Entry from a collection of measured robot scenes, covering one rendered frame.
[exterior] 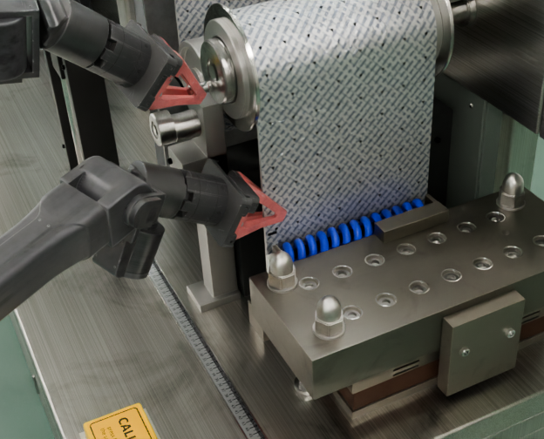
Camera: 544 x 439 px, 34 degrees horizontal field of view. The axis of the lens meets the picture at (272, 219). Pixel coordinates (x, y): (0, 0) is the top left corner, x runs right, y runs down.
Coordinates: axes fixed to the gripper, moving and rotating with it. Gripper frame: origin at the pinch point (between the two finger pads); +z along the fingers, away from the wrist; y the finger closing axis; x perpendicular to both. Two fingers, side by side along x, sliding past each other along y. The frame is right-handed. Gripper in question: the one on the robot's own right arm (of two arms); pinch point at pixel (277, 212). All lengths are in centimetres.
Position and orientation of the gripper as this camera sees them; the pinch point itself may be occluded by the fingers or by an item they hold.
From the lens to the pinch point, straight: 107.3
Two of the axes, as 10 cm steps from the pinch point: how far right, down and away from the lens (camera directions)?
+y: 4.4, 5.1, -7.4
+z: 8.0, 1.5, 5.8
